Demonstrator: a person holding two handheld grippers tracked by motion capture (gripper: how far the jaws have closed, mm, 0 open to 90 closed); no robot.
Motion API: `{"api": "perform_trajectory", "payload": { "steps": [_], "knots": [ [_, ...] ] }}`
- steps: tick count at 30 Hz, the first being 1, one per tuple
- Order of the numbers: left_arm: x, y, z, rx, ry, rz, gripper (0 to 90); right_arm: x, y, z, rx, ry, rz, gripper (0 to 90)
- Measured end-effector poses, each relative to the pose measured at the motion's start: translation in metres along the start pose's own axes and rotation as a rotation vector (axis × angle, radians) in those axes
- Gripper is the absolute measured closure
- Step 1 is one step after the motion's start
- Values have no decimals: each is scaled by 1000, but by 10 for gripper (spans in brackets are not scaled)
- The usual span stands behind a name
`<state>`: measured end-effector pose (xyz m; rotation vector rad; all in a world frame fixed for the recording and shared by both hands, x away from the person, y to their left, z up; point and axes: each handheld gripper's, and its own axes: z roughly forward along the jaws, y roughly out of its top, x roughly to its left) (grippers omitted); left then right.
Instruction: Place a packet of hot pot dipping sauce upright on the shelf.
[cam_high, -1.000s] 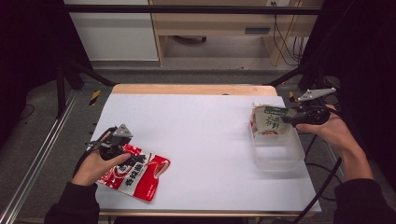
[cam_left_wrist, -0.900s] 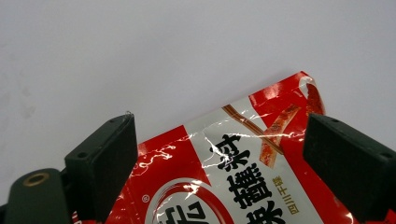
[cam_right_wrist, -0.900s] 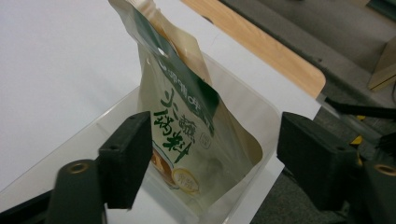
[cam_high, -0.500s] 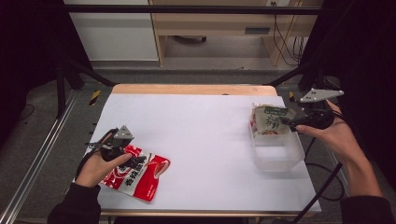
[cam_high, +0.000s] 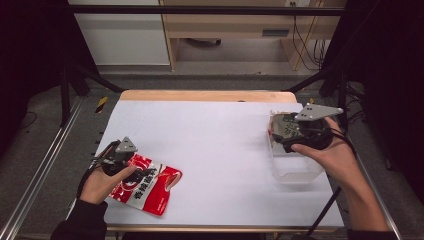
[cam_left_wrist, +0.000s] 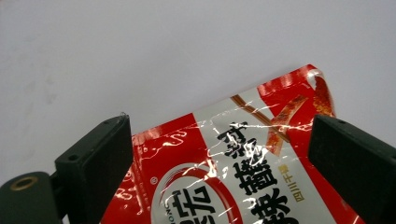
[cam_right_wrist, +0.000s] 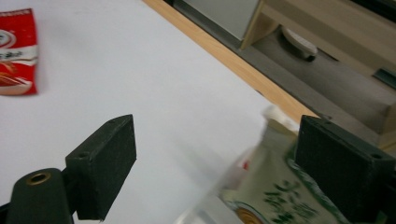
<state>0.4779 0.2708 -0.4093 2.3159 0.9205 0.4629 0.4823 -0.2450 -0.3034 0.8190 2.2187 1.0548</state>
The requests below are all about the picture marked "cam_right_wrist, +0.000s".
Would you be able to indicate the white table sheet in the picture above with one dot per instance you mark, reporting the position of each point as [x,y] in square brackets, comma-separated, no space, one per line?
[140,77]

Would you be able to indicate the grey object under desk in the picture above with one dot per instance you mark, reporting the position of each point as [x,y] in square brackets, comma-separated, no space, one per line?
[299,43]

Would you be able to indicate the wooden shelf unit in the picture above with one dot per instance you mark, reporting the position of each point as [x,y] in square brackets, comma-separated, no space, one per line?
[336,34]

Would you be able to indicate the red and white snack packet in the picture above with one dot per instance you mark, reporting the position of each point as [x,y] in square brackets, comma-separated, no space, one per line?
[17,53]

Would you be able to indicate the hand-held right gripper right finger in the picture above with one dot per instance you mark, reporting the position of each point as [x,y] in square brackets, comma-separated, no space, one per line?
[339,168]

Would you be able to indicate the green and beige snack packet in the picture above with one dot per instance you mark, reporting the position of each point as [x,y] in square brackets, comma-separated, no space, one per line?
[274,189]

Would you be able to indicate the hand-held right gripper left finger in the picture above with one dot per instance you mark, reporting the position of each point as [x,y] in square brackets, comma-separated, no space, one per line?
[102,168]

